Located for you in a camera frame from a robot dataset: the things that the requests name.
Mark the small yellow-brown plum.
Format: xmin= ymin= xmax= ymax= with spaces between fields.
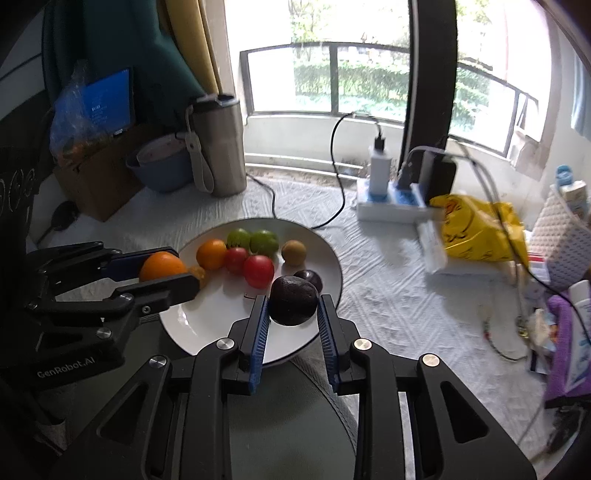
xmin=281 ymin=240 xmax=307 ymax=267

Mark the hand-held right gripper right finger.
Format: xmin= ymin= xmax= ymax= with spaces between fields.
xmin=317 ymin=294 xmax=490 ymax=480

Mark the orange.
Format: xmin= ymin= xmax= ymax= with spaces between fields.
xmin=139 ymin=251 xmax=188 ymax=283
xmin=196 ymin=239 xmax=228 ymax=271

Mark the dark printed cloth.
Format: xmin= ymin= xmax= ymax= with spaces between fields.
xmin=0 ymin=0 xmax=56 ymax=259

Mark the large green tomato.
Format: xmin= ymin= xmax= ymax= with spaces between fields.
xmin=249 ymin=229 xmax=280 ymax=257

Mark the brown cardboard box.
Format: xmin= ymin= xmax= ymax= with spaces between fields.
xmin=52 ymin=122 xmax=158 ymax=223

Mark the purple cloth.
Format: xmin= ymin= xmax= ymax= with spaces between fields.
xmin=544 ymin=295 xmax=583 ymax=402

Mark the tablet with blue screen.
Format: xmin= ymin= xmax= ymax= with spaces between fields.
xmin=78 ymin=67 xmax=137 ymax=139

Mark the white flat packet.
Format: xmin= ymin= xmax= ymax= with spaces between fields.
xmin=417 ymin=219 xmax=450 ymax=275

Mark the large red tomato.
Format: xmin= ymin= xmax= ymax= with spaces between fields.
xmin=244 ymin=255 xmax=275 ymax=289

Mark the black window frame post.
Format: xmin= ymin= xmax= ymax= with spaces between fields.
xmin=401 ymin=0 xmax=459 ymax=160

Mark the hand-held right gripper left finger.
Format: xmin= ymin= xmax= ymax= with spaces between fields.
xmin=95 ymin=295 xmax=269 ymax=480

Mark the black window railing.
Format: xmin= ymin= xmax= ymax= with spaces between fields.
xmin=239 ymin=41 xmax=541 ymax=162

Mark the teal curtain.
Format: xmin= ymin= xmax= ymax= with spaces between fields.
xmin=41 ymin=0 xmax=204 ymax=134

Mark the white power strip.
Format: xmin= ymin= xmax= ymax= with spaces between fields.
xmin=355 ymin=178 xmax=446 ymax=224

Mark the white plate with dark rim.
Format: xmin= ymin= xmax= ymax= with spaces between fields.
xmin=158 ymin=217 xmax=343 ymax=368

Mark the yellow plastic bag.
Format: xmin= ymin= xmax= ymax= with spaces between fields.
xmin=429 ymin=194 xmax=529 ymax=264

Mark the black plug with grey cable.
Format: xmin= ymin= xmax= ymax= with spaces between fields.
xmin=398 ymin=136 xmax=568 ymax=296

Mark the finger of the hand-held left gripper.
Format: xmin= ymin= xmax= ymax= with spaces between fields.
xmin=28 ymin=241 xmax=178 ymax=283
xmin=28 ymin=272 xmax=201 ymax=326

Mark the yellow curtain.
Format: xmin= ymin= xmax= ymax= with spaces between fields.
xmin=159 ymin=0 xmax=222 ymax=100

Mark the black power adapter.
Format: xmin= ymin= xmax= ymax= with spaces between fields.
xmin=418 ymin=152 xmax=458 ymax=204

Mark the steel tumbler with strap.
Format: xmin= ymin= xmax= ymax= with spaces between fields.
xmin=185 ymin=93 xmax=247 ymax=198

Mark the blue bowl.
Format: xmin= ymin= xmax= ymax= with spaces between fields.
xmin=126 ymin=134 xmax=195 ymax=193

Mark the dark purple passion fruit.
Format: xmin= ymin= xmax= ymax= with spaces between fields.
xmin=293 ymin=270 xmax=322 ymax=294
xmin=269 ymin=275 xmax=319 ymax=327

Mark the pale pink bowl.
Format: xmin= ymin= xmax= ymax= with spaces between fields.
xmin=136 ymin=134 xmax=189 ymax=167

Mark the black charging cable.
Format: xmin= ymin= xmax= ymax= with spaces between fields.
xmin=246 ymin=111 xmax=387 ymax=229

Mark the clear plastic bag of oranges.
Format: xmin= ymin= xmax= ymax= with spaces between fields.
xmin=48 ymin=60 xmax=116 ymax=167

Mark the white woven basket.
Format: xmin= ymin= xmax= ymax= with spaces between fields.
xmin=529 ymin=184 xmax=591 ymax=291

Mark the small red tomato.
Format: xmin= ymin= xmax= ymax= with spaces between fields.
xmin=225 ymin=247 xmax=250 ymax=276

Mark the small green plum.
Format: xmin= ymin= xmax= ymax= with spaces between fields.
xmin=226 ymin=228 xmax=252 ymax=252

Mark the white textured tablecloth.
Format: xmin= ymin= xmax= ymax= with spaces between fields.
xmin=28 ymin=173 xmax=578 ymax=467

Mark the round grey glass turntable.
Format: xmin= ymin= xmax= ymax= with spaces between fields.
xmin=139 ymin=323 xmax=416 ymax=480

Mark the white charger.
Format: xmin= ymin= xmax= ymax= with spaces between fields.
xmin=368 ymin=145 xmax=393 ymax=197

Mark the black round paddle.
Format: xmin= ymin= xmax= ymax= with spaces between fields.
xmin=34 ymin=200 xmax=80 ymax=245

